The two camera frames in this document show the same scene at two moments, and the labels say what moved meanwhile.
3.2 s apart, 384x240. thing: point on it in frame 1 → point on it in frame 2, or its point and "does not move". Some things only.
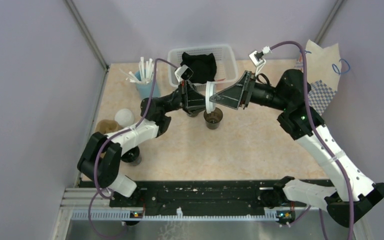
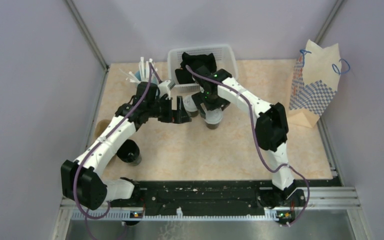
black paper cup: (133, 156) does not move
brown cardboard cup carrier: (107, 126) does not move
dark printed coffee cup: (192, 114) does not move
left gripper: (188, 97) → (179, 116)
